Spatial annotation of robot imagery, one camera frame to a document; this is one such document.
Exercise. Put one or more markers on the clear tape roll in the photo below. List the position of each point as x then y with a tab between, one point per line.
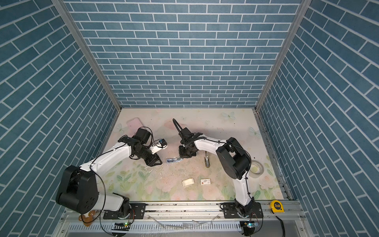
256	169

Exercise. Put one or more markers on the light blue stapler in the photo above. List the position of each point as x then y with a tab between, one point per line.
174	160

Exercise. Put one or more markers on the staple box tray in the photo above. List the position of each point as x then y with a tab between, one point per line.
188	182

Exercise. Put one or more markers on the yellow tape measure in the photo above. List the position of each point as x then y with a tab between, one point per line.
276	207

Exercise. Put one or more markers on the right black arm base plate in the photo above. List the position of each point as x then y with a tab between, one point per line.
234	210

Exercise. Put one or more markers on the brown white plush toy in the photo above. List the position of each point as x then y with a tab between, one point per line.
88	218

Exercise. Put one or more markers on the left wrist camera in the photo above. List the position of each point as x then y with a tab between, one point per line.
158	145

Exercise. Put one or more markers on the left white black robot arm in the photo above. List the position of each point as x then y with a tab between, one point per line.
78	189

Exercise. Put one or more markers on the white staple box sleeve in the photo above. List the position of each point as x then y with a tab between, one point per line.
206	181

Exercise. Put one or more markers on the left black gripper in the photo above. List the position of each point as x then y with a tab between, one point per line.
152	161

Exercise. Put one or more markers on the white perforated cable duct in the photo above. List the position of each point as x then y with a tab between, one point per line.
154	227

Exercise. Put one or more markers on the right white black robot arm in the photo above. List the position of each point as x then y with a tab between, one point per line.
235	160

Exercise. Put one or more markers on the aluminium front rail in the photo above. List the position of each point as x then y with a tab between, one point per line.
291	223

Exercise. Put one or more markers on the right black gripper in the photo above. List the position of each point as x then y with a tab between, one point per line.
182	155

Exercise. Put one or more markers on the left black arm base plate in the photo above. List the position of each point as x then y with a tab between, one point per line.
131	212

